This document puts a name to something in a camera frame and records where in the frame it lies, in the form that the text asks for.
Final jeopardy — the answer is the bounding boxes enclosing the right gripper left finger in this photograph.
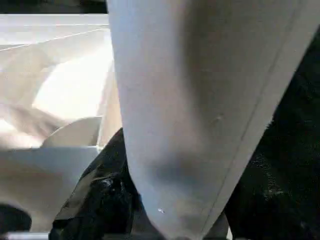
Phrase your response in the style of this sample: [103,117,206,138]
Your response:
[49,127,146,240]

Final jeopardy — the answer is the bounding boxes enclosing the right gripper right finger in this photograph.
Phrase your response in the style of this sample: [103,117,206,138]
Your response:
[223,139,320,240]

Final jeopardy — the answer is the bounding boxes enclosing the white plastic table leg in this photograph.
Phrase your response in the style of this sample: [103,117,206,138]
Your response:
[107,0,320,238]

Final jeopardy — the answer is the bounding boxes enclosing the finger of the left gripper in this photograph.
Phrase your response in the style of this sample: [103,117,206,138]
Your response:
[0,203,33,233]

